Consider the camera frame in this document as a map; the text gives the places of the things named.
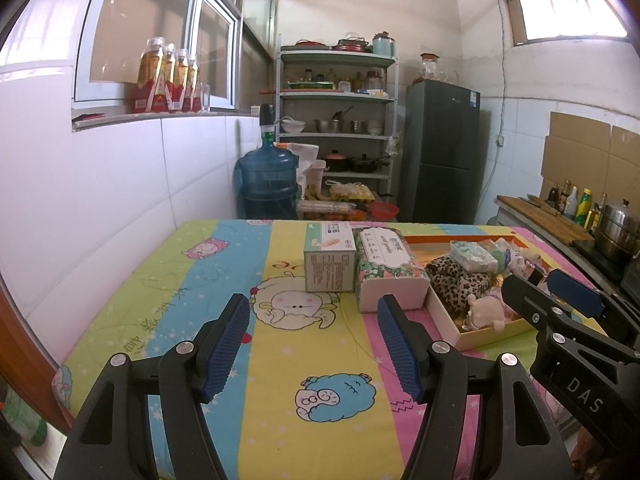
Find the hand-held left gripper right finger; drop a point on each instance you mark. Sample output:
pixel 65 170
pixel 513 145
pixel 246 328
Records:
pixel 400 350

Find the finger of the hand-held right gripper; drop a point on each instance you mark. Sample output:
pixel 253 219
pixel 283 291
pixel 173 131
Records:
pixel 575 290
pixel 525 297

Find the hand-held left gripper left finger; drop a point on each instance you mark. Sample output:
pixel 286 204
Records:
pixel 225 350

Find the plush toy purple dress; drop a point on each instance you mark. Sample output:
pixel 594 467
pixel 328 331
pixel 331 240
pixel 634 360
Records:
pixel 522 262

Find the plush toy pink dress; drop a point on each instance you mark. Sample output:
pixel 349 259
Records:
pixel 487 310

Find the orange cardboard box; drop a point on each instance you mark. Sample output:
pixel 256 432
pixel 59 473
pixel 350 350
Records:
pixel 495 335

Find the green plastic packet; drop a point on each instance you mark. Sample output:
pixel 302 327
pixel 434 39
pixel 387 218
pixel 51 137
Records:
pixel 502 250

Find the white patterned cloth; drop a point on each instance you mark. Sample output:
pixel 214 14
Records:
pixel 472 256

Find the leopard print cloth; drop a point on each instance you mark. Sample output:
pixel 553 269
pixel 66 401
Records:
pixel 455 285

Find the black induction cooker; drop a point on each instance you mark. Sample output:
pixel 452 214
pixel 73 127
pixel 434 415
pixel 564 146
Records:
pixel 600 257

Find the grey kitchen counter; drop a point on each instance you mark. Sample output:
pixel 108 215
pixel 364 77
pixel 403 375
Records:
pixel 525 240

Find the grey gas stove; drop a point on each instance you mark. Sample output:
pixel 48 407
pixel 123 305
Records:
pixel 631 275

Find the steel steamer pot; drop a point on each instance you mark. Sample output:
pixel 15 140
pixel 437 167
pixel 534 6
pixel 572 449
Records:
pixel 617 230

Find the wooden chopping board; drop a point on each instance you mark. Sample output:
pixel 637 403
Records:
pixel 545 220

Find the dark oil bottle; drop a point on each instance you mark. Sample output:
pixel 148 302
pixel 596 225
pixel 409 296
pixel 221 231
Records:
pixel 597 215

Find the floral tissue pack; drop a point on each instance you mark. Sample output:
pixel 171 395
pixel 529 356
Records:
pixel 390 270

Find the green yellow bottle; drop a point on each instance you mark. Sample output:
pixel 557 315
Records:
pixel 583 207

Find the cartoon printed blanket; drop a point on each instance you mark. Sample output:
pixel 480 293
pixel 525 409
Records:
pixel 310 350

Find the white plastic bottle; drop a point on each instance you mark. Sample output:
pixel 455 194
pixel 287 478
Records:
pixel 571 205

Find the dark soy sauce bottle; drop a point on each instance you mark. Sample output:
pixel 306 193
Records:
pixel 553 199

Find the brown sauce bottle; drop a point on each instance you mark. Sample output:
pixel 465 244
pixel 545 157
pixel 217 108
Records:
pixel 564 195

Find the green face mask box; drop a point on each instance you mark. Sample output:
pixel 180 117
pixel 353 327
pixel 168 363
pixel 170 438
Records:
pixel 330 270

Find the red plastic basket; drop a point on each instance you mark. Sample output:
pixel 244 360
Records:
pixel 384 210

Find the clear box of oranges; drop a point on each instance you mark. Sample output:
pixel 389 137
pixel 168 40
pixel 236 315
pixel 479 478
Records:
pixel 327 210

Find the egg tray in bag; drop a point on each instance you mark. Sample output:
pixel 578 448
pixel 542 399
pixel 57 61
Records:
pixel 350 191

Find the dark grey fridge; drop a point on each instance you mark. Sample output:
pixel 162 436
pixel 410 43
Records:
pixel 440 150

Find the blue water jug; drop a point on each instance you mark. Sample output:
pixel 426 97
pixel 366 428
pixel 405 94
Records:
pixel 267 180

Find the bunch of bananas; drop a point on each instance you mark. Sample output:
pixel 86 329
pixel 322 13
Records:
pixel 316 194

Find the black wok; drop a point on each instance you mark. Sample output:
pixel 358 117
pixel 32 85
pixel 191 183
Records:
pixel 367 164

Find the pink plastic bin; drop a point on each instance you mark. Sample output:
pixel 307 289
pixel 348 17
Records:
pixel 318 177

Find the red cooking pot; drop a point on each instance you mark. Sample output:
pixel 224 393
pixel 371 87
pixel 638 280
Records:
pixel 336 161

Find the hanging plastic bag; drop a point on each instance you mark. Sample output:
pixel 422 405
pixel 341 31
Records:
pixel 394 146

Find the white flour sack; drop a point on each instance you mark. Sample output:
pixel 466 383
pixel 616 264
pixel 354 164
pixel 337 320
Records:
pixel 305 160

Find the stack of white bowls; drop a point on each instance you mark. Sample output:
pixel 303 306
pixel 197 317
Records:
pixel 375 127

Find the small steel cups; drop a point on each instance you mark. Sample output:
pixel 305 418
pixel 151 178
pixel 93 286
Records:
pixel 358 127

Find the black white water pump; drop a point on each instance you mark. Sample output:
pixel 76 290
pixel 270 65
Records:
pixel 267 122

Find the wide white bowl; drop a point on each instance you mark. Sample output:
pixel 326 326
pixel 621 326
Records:
pixel 292 126

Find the steel mixing bowl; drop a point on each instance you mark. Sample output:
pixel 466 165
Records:
pixel 327 126

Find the large glass jar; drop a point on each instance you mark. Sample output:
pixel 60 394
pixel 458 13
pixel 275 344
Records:
pixel 432 69

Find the clear drinking glass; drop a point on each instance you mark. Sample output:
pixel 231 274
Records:
pixel 202 97
pixel 207 97

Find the white metal shelf rack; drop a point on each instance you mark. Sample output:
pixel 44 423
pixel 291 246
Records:
pixel 337 95

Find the red lid jar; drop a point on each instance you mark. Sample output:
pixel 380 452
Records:
pixel 374 82

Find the red flat packet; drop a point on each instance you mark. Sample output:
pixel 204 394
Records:
pixel 89 116

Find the row of seasoning jars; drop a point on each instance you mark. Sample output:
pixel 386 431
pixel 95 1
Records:
pixel 345 82

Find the green tray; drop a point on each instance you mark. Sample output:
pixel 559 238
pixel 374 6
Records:
pixel 310 85

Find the teal storage jar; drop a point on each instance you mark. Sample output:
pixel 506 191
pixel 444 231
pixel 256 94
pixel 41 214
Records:
pixel 383 45

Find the red lidded pan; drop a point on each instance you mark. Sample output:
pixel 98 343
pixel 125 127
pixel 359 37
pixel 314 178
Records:
pixel 351 44

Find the red flat tray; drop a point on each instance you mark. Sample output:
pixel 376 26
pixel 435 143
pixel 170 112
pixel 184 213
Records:
pixel 312 43

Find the sliding aluminium window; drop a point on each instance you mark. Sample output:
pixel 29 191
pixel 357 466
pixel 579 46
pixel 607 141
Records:
pixel 150 25

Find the cardboard wall sheet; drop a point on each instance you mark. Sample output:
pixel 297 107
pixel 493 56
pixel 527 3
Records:
pixel 625 160
pixel 575 155

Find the wooden bed frame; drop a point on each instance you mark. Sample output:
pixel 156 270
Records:
pixel 20 360

